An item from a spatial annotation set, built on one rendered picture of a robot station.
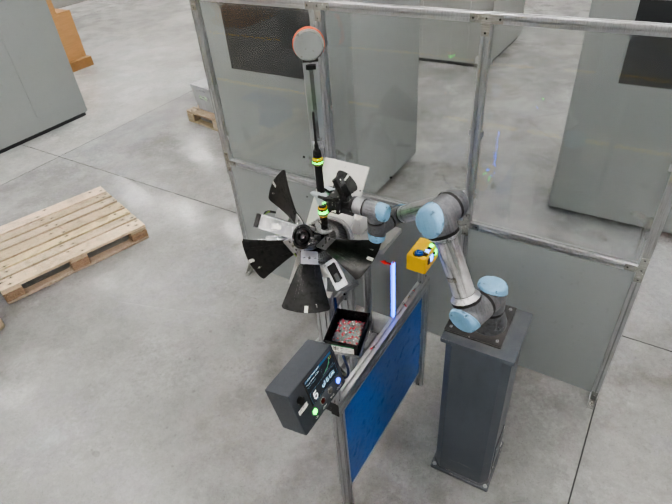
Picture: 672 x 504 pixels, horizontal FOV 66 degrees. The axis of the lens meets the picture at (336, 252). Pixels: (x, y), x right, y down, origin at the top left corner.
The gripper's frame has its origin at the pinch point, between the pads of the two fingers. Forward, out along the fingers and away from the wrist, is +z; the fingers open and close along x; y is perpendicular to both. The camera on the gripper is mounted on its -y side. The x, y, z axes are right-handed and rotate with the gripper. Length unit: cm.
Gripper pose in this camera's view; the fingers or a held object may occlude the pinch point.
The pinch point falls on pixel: (315, 189)
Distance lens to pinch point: 228.7
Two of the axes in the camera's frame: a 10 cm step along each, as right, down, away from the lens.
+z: -8.5, -2.9, 4.4
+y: 0.6, 7.8, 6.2
